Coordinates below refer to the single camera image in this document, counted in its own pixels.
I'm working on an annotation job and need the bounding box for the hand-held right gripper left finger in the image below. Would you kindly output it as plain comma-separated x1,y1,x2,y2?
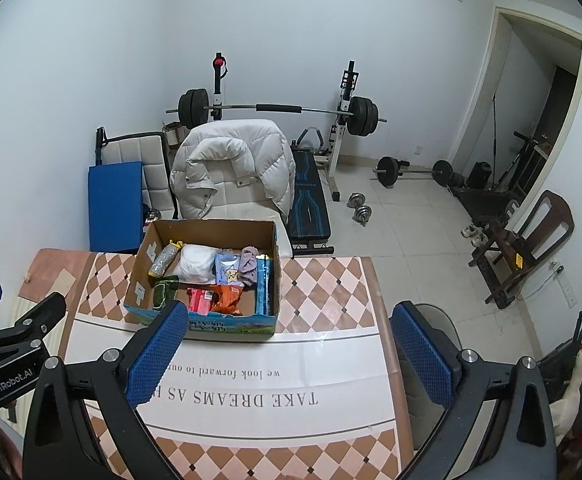
22,300,189,480

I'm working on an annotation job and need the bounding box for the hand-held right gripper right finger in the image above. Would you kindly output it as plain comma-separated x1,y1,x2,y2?
390,301,558,480

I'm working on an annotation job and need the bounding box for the green wet wipes pack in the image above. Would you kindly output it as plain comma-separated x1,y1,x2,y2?
152,276,181,311

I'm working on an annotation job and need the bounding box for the red snack packet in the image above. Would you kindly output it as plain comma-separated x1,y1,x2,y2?
187,287,219,313

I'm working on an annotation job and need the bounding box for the cardboard box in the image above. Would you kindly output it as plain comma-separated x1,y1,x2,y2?
123,217,283,337

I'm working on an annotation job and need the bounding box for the orange snack packet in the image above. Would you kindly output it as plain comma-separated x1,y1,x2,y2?
211,284,246,316

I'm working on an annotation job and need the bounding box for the silver glitter pouch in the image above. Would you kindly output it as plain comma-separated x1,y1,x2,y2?
148,240,182,278

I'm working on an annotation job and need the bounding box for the white cotton plastic bag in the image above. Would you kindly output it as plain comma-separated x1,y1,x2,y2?
177,243,219,286

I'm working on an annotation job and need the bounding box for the light blue tissue pack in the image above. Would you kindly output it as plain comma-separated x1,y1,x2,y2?
214,250,244,288

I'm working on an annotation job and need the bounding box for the long blue packet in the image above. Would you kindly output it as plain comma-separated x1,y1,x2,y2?
255,255,273,317

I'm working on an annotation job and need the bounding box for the grey purple cloth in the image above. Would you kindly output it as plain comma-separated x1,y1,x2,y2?
238,246,262,286

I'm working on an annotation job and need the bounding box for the tan card piece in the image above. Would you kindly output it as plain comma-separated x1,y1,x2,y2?
46,266,76,295

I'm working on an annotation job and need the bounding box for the checkered printed tablecloth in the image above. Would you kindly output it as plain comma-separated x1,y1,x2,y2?
63,252,417,480

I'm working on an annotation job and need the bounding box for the black router with antennas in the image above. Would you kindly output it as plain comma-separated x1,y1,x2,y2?
541,310,582,401

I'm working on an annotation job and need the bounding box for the blue folded mat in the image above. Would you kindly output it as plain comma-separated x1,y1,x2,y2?
87,161,144,255

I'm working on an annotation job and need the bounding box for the white goose toy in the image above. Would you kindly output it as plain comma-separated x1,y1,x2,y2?
548,337,582,446

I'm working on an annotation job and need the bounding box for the black exercise machine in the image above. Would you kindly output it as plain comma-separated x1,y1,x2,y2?
448,130,554,221

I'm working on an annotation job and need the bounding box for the black and blue weight bench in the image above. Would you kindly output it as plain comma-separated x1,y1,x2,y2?
289,126,335,256

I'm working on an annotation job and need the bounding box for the dark wooden chair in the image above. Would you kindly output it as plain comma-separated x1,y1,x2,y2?
468,190,575,309

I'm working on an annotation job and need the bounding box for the black square box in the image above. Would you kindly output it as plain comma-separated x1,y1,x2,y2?
466,161,494,190

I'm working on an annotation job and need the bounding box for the short barbell with black plates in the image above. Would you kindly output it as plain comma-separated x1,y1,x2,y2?
371,156,454,190

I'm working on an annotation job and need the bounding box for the cream padded chair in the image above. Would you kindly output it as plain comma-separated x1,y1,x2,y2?
95,127,177,221

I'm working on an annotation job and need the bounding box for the white puffer jacket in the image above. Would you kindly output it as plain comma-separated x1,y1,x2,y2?
170,119,297,223

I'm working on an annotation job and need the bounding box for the white barbell rack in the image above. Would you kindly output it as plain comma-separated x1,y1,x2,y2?
211,51,359,196

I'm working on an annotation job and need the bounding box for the black long stick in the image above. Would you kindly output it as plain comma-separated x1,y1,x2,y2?
488,94,499,186

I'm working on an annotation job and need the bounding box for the long barbell with black plates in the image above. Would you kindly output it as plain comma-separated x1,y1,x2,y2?
165,88,388,137

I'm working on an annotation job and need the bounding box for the white door frame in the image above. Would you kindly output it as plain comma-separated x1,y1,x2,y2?
446,5,582,201

